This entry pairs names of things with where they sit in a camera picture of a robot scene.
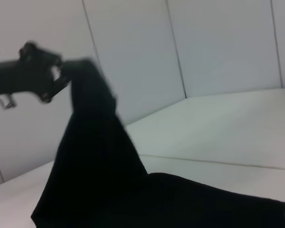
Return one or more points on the black shirt with FREE print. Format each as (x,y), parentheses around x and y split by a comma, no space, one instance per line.
(97,166)

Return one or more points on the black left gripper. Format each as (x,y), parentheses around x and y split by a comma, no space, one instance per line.
(21,73)

